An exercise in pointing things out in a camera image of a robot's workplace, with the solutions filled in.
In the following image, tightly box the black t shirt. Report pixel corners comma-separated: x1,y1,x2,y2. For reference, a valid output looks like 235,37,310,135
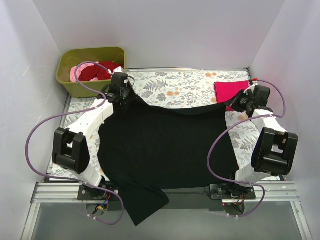
97,97,239,225

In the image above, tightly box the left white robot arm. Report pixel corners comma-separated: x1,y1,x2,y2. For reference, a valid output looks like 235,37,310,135
52,72,137,187

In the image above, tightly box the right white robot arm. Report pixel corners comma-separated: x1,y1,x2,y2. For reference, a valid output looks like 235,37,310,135
227,85,299,195

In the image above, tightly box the dark red garment in bin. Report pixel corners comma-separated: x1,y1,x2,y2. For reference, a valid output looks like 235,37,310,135
76,61,124,82

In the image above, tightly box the folded magenta t shirt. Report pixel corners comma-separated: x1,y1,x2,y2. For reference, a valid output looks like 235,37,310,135
214,80,249,112

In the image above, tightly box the pink garment in bin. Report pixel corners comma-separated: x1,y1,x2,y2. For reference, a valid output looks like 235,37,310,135
69,63,94,83

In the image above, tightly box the floral patterned table mat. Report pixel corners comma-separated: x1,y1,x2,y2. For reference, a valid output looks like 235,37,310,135
49,69,280,182

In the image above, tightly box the olive green plastic bin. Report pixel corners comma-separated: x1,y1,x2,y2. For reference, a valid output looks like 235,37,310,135
56,46,126,98

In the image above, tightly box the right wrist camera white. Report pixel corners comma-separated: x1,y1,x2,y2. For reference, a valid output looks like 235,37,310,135
245,78,259,92

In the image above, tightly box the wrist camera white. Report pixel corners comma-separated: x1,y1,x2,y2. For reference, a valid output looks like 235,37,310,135
245,78,259,92
112,66,125,74

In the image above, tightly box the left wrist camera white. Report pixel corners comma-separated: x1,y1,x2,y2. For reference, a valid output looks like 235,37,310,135
112,66,125,74

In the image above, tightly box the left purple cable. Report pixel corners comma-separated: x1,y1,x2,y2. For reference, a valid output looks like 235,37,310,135
24,61,125,225

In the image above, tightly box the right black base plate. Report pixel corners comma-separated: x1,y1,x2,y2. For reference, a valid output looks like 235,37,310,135
206,183,256,200

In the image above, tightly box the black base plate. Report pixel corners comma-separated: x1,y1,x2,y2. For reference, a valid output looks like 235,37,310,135
206,183,256,200
77,185,118,201

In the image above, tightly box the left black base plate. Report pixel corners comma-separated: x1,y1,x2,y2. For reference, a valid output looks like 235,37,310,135
77,185,118,201

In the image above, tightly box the aluminium frame rail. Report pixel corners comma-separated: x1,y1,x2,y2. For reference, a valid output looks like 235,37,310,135
31,181,300,203

